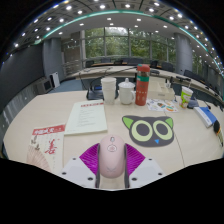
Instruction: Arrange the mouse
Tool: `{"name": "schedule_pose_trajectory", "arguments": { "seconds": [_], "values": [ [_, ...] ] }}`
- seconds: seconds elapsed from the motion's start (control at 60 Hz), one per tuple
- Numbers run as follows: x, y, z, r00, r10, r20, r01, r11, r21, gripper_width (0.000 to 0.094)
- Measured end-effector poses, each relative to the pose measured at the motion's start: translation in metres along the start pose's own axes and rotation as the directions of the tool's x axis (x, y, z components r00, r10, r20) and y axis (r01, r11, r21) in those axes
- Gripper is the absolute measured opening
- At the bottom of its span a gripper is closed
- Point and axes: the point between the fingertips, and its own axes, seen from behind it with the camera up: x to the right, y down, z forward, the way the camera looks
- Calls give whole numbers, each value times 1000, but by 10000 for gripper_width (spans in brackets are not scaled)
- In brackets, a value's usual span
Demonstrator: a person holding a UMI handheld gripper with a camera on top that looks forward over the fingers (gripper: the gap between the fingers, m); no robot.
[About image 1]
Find beige desk organizer tray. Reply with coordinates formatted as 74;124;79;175
148;80;176;102

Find black desk microphone base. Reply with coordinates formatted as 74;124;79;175
187;95;201;110
85;76;105;101

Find white lidded mug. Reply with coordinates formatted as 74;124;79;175
118;77;136;106

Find dark office chairs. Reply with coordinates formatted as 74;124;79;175
83;58;221;96

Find white standing board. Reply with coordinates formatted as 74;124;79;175
49;71;61;89

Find pink computer mouse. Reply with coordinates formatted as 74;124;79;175
98;134;127;179

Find red and white fan booklet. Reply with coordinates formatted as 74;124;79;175
25;123;67;174

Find black and yellow microphone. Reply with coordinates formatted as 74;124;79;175
213;119;224;148

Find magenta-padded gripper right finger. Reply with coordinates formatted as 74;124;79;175
123;143;166;190

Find cat face mouse pad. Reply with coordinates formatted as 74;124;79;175
121;115;175;148

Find stack of white paper cups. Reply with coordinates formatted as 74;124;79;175
100;77;117;105

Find blue and white book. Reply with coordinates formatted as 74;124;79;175
193;105;218;129

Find ceiling lights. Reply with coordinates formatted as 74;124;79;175
13;0;224;68

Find cream paper document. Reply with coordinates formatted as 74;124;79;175
63;99;109;136

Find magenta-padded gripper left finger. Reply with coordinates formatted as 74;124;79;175
60;143;101;190

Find printed paper cup with straw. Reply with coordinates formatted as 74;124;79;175
179;81;194;109

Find grey box appliance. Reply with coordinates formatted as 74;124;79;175
34;78;54;95

